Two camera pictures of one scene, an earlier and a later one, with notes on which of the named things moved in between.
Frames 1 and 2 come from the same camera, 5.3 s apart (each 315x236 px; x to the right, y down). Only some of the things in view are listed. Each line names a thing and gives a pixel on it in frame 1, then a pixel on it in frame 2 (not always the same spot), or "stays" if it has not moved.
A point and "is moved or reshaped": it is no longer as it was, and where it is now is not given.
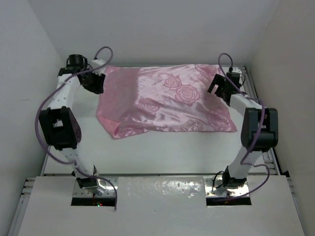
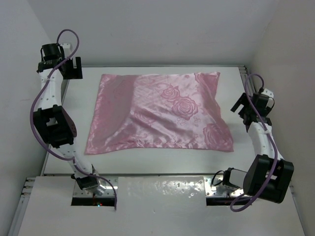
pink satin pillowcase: (137, 99) is moved or reshaped
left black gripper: (99, 87) -> (75, 73)
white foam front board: (162, 206) stays
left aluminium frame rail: (22, 207) stays
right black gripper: (219, 80) -> (243, 101)
